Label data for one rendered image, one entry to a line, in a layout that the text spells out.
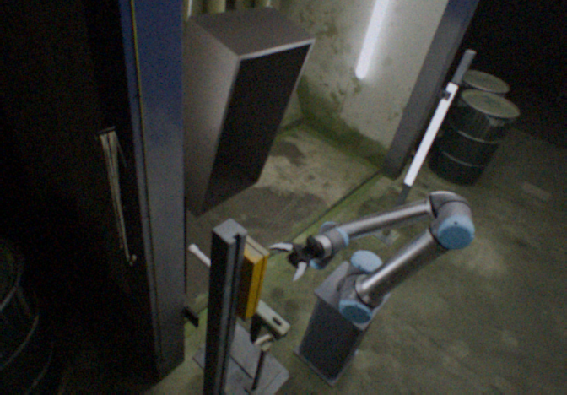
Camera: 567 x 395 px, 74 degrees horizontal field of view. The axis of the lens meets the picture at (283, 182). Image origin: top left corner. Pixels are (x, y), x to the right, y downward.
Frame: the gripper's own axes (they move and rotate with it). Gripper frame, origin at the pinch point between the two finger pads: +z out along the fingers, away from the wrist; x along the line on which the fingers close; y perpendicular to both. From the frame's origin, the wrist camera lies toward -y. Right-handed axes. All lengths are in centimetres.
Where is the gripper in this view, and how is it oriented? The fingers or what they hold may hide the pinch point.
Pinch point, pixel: (280, 263)
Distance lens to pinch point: 140.1
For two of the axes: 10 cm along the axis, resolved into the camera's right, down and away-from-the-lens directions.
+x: -5.7, -7.0, 4.2
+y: -3.7, 6.8, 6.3
